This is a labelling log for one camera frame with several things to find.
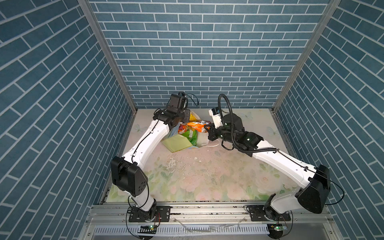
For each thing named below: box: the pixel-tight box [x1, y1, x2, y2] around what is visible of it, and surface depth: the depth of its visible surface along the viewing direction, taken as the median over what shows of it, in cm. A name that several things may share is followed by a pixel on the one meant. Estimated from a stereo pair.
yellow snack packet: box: [189, 112, 198, 122], surface depth 86 cm
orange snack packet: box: [187, 122, 207, 132], surface depth 75 cm
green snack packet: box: [181, 129, 198, 147], surface depth 91 cm
